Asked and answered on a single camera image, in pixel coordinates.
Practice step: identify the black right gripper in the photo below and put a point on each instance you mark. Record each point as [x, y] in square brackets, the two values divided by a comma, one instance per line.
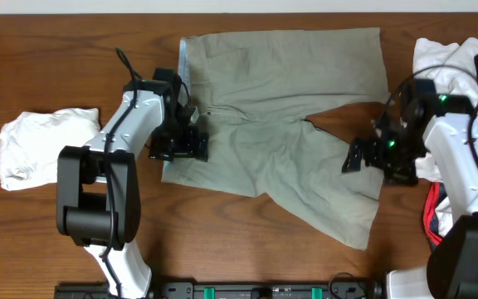
[358, 154]

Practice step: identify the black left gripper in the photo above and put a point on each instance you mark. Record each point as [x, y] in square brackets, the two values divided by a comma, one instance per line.
[179, 146]

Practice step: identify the khaki green shorts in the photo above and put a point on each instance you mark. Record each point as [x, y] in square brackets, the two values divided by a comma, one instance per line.
[254, 92]

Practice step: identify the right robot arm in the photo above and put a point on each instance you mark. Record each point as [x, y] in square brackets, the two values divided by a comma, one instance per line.
[443, 126]

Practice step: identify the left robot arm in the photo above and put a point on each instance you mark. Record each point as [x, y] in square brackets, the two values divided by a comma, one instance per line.
[98, 201]

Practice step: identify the red and navy garment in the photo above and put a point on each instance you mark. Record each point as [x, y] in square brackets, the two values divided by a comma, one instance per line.
[430, 222]

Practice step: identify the crumpled white shirt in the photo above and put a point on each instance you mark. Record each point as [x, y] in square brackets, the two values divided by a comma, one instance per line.
[448, 81]

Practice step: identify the folded white cloth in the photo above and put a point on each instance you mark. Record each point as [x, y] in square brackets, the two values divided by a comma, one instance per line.
[30, 144]

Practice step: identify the black mounting rail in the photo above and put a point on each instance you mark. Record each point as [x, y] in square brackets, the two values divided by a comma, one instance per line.
[344, 288]

